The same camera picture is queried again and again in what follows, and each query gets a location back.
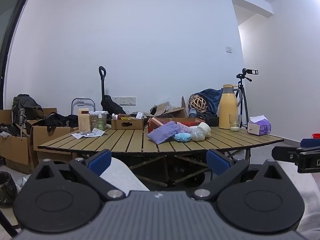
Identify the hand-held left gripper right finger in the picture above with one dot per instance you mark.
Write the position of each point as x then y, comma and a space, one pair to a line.
218, 162

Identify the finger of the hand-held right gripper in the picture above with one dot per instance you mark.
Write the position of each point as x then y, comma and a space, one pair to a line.
287, 155
310, 143

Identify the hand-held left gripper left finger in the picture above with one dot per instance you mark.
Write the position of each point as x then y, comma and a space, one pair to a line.
100, 160

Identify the cream round soft toy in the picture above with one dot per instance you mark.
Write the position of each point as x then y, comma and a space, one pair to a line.
204, 127

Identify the blue plush toy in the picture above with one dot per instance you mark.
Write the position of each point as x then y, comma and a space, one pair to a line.
182, 137

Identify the pink fuzzy cloth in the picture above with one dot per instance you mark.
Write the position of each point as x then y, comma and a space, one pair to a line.
185, 128

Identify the purple towel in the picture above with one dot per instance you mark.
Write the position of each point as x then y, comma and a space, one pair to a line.
163, 132

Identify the red cardboard box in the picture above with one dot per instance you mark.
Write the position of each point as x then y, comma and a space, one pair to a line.
152, 125

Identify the red bucket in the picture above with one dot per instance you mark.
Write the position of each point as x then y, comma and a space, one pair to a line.
316, 136

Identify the white paper packets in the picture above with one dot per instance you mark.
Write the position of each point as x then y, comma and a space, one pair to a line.
87, 133

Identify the green spray bottle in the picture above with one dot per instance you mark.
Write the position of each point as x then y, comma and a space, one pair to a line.
100, 123

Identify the purple tissue box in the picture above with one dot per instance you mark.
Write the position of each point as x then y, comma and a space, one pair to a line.
260, 128

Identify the clear storage jar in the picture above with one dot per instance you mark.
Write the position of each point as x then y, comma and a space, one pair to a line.
93, 121

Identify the black suitcase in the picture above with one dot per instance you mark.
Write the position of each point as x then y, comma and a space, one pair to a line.
210, 121

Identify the clear drinking glass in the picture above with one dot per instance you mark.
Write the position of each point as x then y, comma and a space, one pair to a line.
235, 123

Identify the wooden block box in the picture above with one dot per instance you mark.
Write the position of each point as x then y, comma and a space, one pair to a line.
84, 120

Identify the small cardboard tray box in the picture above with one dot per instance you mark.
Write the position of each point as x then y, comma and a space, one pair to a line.
127, 124

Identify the blue water bottle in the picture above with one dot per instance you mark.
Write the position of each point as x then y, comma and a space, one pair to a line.
192, 113

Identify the yellow thermos jug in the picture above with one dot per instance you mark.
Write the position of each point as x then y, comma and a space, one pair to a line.
228, 107

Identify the medium cardboard box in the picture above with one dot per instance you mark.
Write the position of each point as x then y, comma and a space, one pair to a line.
50, 136

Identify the black bag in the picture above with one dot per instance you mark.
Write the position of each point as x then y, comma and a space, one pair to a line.
112, 106

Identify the black clothing pile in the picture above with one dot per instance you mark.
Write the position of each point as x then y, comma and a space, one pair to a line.
60, 120

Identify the dark blue cloth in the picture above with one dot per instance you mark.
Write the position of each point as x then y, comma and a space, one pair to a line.
212, 100

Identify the wicker ball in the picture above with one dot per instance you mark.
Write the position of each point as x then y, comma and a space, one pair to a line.
198, 103

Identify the open brown cardboard box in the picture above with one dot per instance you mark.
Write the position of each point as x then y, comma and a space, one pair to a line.
170, 110

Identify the large cardboard box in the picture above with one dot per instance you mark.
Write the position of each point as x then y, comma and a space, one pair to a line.
15, 150

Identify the dark backpack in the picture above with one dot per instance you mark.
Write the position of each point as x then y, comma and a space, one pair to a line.
25, 108

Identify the dark trash bin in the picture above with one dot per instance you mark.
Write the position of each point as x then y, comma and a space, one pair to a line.
7, 187

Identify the metal folding frame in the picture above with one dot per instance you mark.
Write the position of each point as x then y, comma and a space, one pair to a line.
75, 103

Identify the white wall outlet strip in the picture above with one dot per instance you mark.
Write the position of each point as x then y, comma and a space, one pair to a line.
124, 100

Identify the black camera tripod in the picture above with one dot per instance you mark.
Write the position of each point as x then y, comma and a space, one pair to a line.
243, 92

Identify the dark door frame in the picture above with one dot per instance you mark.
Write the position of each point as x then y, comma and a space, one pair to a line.
12, 30

